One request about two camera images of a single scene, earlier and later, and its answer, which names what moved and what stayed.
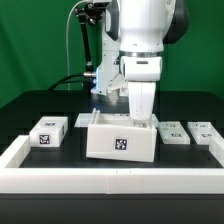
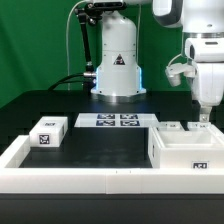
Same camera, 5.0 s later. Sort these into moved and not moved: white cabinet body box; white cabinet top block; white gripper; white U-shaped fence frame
Moved: white cabinet body box; white gripper
Not moved: white cabinet top block; white U-shaped fence frame
